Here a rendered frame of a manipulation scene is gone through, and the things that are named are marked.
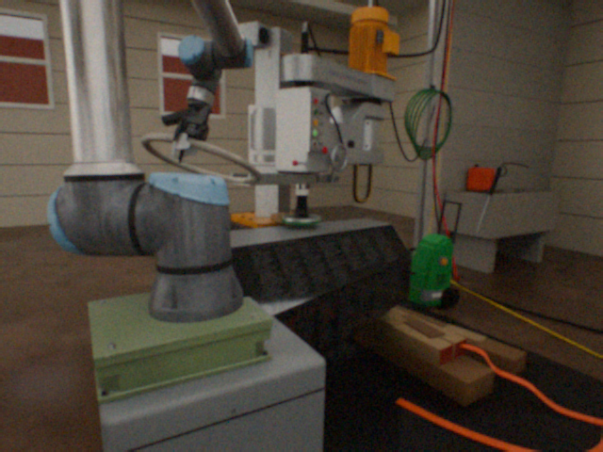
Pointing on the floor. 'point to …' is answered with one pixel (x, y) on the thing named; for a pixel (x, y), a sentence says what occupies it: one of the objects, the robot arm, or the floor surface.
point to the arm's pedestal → (229, 407)
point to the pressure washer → (434, 268)
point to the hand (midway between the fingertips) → (175, 156)
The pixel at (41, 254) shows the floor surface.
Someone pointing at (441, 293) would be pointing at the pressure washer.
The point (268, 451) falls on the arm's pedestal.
